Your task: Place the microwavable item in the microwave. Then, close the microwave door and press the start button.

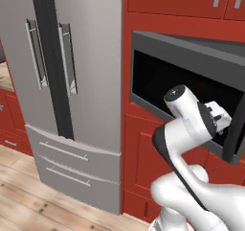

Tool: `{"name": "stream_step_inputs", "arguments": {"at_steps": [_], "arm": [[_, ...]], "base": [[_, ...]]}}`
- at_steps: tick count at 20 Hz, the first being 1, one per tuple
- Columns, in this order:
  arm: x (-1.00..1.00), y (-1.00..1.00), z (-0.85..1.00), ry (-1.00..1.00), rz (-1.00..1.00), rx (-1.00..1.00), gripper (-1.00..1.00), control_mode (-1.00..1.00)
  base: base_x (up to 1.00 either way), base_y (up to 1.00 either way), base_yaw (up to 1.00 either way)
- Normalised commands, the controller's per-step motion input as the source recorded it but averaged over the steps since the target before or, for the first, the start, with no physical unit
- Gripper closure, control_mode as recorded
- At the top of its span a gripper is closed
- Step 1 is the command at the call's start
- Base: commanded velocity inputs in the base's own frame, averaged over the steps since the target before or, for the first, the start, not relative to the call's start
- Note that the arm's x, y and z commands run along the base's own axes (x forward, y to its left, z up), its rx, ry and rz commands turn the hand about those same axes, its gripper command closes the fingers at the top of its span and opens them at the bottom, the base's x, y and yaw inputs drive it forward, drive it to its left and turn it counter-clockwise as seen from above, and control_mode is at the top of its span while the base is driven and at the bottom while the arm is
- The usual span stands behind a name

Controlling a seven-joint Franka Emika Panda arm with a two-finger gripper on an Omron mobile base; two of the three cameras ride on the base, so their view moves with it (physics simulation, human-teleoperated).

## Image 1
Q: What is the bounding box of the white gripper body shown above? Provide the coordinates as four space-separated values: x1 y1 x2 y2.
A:
205 101 234 135

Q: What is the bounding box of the dark grey microwave door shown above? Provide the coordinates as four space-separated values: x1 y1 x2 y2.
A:
221 93 245 166

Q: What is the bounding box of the dark grey microwave oven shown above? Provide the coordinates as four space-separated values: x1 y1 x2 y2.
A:
129 30 245 166

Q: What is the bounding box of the grey fridge door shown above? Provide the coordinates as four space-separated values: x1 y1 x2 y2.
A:
51 0 123 154
0 0 60 137

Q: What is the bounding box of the red drawer front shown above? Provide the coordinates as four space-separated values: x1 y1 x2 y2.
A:
122 190 162 224

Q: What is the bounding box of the grey fridge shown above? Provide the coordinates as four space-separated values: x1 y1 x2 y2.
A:
0 0 123 216

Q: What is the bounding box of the grey fridge drawer front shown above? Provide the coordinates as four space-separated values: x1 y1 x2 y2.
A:
24 123 123 183
33 151 123 216

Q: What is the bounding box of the red cupboard run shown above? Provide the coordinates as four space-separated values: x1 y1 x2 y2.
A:
0 38 34 157

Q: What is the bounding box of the grey fridge drawer handle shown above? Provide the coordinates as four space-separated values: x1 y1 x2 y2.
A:
45 166 92 188
38 140 90 162

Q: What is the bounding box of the grey fridge door handle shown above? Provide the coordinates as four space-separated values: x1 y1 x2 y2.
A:
24 18 50 91
57 22 78 98

